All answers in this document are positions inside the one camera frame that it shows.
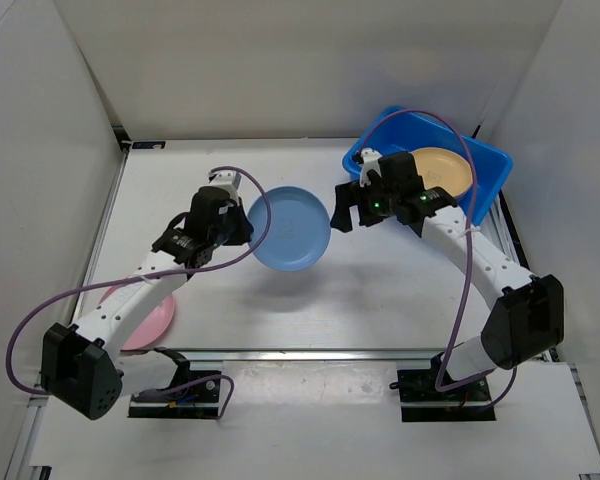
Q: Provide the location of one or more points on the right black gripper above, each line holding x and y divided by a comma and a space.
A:
350, 195

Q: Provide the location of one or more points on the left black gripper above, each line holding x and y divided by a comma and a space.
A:
245, 228

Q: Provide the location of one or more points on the blue plate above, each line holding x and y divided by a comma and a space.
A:
299, 232

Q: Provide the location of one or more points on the orange plate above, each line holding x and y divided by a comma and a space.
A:
443, 168

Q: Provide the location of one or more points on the pink plate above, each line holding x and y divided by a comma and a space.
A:
155, 320

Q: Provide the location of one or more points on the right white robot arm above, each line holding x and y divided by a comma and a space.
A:
526, 311

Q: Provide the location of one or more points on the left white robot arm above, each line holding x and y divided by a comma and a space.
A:
85, 365

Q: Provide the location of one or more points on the blue plastic bin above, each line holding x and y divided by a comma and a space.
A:
394, 130

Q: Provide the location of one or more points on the small black label sticker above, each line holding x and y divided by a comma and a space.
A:
148, 145

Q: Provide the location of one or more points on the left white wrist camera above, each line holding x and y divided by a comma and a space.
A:
228, 180

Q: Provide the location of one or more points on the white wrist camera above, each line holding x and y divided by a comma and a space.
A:
369, 162
228, 180

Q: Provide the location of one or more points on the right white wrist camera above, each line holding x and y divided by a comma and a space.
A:
369, 162

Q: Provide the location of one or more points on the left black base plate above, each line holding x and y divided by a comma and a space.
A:
191, 394

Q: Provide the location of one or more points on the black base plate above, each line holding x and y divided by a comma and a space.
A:
191, 394
420, 402

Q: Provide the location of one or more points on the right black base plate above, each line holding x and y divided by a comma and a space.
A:
420, 402

